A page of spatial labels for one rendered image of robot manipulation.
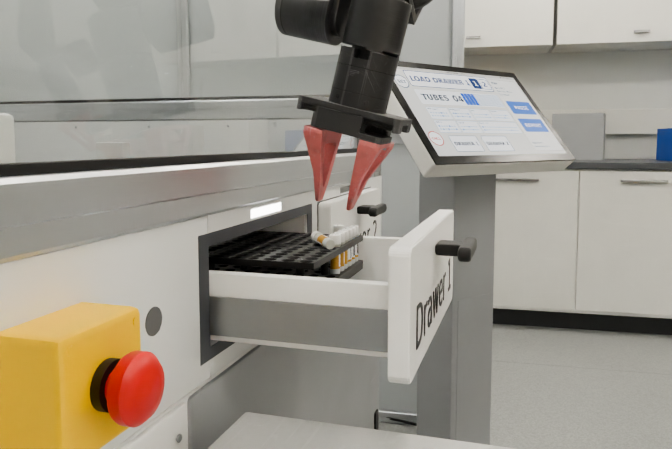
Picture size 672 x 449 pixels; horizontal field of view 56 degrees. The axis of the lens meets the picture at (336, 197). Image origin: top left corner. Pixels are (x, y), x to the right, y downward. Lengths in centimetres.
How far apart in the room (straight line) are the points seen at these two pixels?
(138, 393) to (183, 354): 19
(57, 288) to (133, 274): 8
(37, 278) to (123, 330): 6
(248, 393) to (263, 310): 14
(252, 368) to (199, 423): 11
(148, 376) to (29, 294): 8
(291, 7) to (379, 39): 10
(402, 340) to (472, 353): 118
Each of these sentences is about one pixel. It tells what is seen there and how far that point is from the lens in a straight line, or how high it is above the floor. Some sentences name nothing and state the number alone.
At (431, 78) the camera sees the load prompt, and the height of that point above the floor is 116.
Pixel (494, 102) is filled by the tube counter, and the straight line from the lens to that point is 167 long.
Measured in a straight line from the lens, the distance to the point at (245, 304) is 56.
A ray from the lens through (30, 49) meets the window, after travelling 42.
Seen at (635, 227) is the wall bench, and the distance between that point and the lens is 357.
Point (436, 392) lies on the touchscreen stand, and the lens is 169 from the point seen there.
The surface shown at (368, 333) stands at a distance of 53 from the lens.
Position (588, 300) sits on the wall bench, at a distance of 360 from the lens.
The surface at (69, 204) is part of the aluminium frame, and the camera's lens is 41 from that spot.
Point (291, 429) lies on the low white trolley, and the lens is 59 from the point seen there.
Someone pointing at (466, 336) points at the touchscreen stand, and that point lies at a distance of 165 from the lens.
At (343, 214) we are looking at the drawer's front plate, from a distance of 89.
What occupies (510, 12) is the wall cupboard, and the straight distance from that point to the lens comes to 388.
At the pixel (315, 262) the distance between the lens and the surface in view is 58.
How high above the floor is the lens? 101
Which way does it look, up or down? 5 degrees down
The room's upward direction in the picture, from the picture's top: straight up
